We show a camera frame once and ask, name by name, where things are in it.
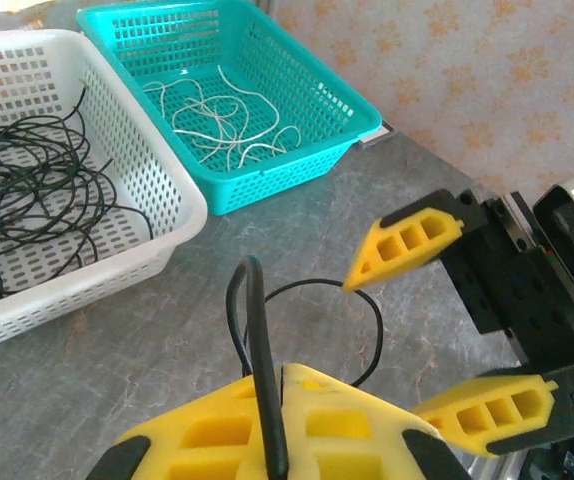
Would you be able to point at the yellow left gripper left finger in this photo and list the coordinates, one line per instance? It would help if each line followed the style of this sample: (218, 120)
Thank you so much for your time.
(207, 440)

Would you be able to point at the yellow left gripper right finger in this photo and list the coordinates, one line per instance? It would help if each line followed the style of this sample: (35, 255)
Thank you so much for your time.
(357, 430)

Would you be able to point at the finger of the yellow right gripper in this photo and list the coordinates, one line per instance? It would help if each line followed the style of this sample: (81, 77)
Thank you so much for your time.
(367, 270)
(512, 430)

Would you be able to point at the small white red card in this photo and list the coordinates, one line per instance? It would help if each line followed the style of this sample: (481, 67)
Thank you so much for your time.
(377, 136)

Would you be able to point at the teal plastic basket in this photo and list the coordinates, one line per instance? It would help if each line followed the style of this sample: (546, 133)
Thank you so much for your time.
(317, 100)

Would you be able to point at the white plastic basket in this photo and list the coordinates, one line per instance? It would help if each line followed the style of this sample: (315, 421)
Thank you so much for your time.
(167, 200)

